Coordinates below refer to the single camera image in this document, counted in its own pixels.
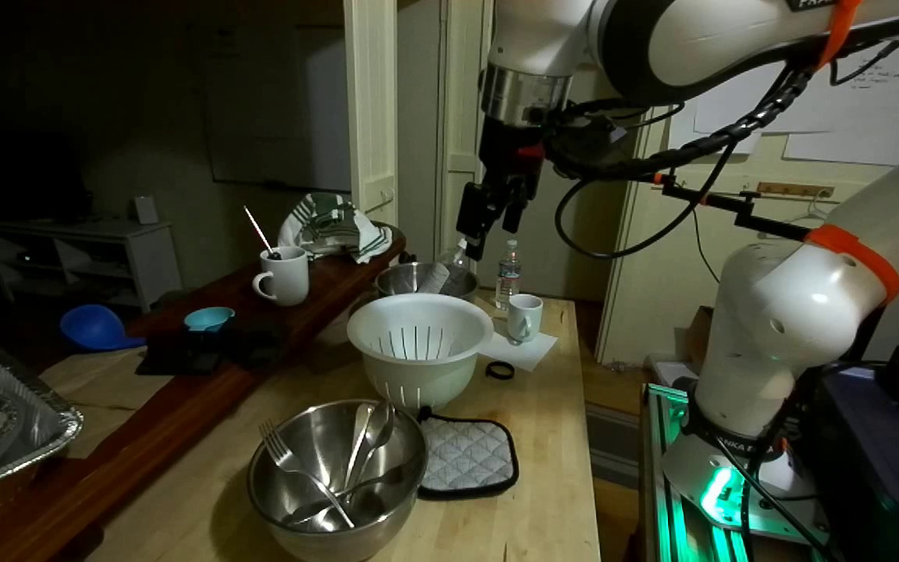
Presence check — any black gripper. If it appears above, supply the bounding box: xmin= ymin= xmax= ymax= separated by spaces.
xmin=455 ymin=108 xmax=556 ymax=261

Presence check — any clear plastic water bottle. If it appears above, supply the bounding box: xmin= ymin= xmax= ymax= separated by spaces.
xmin=495 ymin=238 xmax=527 ymax=315

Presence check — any clear pump soap bottle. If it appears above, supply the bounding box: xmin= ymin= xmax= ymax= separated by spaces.
xmin=448 ymin=233 xmax=474 ymax=274

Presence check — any silver bowl holding pump bottle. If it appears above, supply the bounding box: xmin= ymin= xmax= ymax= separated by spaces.
xmin=371 ymin=256 xmax=481 ymax=301

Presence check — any silver bowl holding spoons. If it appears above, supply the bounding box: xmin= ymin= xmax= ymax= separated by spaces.
xmin=245 ymin=397 xmax=431 ymax=562

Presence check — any teal small bowl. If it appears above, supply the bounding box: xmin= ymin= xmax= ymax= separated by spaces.
xmin=180 ymin=301 xmax=242 ymax=336

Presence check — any small white cup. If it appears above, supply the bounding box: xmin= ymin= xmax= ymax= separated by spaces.
xmin=503 ymin=289 xmax=548 ymax=345

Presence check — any white door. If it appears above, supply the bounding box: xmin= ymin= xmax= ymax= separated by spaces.
xmin=397 ymin=0 xmax=497 ymax=261

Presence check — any white paper sheet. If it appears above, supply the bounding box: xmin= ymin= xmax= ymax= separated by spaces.
xmin=477 ymin=328 xmax=563 ymax=373

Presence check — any white plastic colander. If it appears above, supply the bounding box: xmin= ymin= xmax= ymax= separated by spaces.
xmin=343 ymin=289 xmax=497 ymax=411

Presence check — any green striped white towel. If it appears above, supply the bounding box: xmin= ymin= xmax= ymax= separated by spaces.
xmin=276 ymin=191 xmax=397 ymax=266

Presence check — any white stir stick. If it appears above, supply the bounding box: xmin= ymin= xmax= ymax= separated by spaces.
xmin=242 ymin=203 xmax=276 ymax=256

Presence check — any black rod with orange clips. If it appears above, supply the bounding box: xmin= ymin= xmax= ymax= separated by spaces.
xmin=656 ymin=168 xmax=819 ymax=244

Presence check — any quilted pot holder black trim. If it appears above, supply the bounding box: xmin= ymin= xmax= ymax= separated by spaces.
xmin=413 ymin=410 xmax=521 ymax=501

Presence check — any black cloth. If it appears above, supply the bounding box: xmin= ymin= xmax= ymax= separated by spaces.
xmin=134 ymin=323 xmax=282 ymax=379

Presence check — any dark wooden bar counter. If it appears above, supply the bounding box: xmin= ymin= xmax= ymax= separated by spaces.
xmin=0 ymin=229 xmax=413 ymax=562

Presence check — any white low shelf unit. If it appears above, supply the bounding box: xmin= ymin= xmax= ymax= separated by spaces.
xmin=0 ymin=214 xmax=185 ymax=312

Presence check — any deep blue round object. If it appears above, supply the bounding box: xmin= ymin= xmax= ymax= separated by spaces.
xmin=56 ymin=298 xmax=147 ymax=356

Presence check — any black controller box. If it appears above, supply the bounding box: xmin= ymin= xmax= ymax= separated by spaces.
xmin=803 ymin=345 xmax=899 ymax=562

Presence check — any white mug with handle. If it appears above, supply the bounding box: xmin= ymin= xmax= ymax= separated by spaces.
xmin=249 ymin=244 xmax=315 ymax=309

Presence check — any black cable bundle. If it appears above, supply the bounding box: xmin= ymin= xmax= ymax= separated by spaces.
xmin=539 ymin=56 xmax=850 ymax=261

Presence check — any green lit robot base mount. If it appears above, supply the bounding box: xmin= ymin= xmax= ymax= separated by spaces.
xmin=636 ymin=377 xmax=836 ymax=562

